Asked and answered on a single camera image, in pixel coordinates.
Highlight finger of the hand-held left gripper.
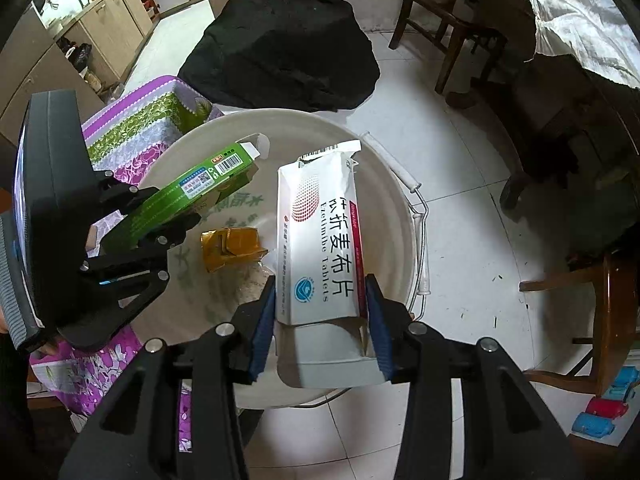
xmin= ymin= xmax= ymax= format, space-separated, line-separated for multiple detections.
xmin=82 ymin=212 xmax=201 ymax=311
xmin=92 ymin=170 xmax=163 ymax=221

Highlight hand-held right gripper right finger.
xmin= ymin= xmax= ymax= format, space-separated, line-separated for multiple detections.
xmin=364 ymin=274 xmax=586 ymax=480

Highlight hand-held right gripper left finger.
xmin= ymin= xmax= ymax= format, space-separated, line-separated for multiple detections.
xmin=57 ymin=275 xmax=278 ymax=480

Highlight green cardboard box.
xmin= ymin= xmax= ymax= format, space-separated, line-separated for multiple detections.
xmin=102 ymin=132 xmax=268 ymax=251

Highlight orange box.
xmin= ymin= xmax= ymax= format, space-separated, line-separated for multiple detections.
xmin=200 ymin=227 xmax=270 ymax=272

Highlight white medicine box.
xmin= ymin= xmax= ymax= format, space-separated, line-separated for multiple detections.
xmin=274 ymin=140 xmax=378 ymax=388

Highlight white plastic bucket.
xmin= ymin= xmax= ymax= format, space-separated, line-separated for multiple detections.
xmin=132 ymin=107 xmax=431 ymax=408

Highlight beige kitchen base cabinets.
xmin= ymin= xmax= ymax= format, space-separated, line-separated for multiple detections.
xmin=55 ymin=0 xmax=208 ymax=88

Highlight black bag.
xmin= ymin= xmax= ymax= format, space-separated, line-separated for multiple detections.
xmin=177 ymin=0 xmax=381 ymax=113

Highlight blue plastic toy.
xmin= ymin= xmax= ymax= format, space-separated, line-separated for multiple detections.
xmin=607 ymin=366 xmax=640 ymax=401
xmin=572 ymin=411 xmax=613 ymax=438

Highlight light wooden chair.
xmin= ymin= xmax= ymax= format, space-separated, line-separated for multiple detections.
xmin=519 ymin=250 xmax=640 ymax=396

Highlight dark wooden table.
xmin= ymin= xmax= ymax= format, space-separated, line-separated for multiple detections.
xmin=445 ymin=0 xmax=640 ymax=266

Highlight dark wooden chair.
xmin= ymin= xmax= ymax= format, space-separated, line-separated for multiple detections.
xmin=389 ymin=0 xmax=508 ymax=93

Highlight white cloth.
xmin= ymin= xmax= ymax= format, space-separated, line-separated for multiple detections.
xmin=529 ymin=0 xmax=640 ymax=91

